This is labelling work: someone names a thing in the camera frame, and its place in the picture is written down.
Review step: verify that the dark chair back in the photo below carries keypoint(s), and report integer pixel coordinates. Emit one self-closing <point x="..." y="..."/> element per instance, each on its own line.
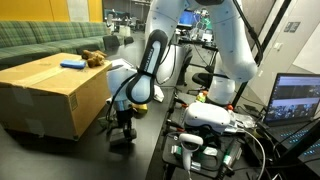
<point x="111" y="41"/>
<point x="80" y="47"/>
<point x="129" y="39"/>

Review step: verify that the green bottle with orange cap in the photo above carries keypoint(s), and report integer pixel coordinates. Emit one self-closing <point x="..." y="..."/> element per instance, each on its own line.
<point x="201" y="97"/>

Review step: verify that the black laptop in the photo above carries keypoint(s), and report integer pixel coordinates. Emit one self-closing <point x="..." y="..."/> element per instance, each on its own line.
<point x="293" y="96"/>

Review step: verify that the black stand pole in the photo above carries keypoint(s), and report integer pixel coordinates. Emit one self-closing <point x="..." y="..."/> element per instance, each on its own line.
<point x="276" y="20"/>

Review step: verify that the white VR headset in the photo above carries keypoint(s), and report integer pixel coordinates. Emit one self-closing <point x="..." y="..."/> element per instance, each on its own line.
<point x="206" y="116"/>

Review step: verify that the grey wall switch plate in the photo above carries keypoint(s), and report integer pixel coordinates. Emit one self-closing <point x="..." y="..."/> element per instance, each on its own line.
<point x="292" y="26"/>

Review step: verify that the white paper pad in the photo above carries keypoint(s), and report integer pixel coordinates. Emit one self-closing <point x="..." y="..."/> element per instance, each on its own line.
<point x="120" y="61"/>

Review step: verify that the black office chair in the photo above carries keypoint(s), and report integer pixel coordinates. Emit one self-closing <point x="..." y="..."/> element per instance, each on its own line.
<point x="200" y="80"/>

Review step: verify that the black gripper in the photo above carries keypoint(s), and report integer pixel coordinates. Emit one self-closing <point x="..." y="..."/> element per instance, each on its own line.
<point x="124" y="115"/>

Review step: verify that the large cardboard box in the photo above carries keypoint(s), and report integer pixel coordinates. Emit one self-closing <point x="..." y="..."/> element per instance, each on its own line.
<point x="50" y="103"/>

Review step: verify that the black eraser block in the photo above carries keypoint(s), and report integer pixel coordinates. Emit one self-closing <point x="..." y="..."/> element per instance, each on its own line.
<point x="117" y="137"/>

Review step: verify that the white VR controller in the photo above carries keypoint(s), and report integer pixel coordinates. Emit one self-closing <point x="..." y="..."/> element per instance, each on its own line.
<point x="189" y="146"/>

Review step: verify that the blue sponge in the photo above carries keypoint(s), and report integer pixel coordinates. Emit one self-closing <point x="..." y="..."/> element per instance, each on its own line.
<point x="73" y="64"/>

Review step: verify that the brown plush animal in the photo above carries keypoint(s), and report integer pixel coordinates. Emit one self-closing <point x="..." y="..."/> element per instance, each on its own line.
<point x="95" y="58"/>

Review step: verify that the green plaid sofa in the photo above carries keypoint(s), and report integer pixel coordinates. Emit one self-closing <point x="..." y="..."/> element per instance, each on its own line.
<point x="40" y="36"/>

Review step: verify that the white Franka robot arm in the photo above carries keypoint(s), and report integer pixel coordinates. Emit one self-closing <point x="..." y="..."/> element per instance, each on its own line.
<point x="233" y="43"/>

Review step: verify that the white cloth toy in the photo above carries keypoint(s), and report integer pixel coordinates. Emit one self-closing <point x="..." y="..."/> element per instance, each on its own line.
<point x="159" y="94"/>

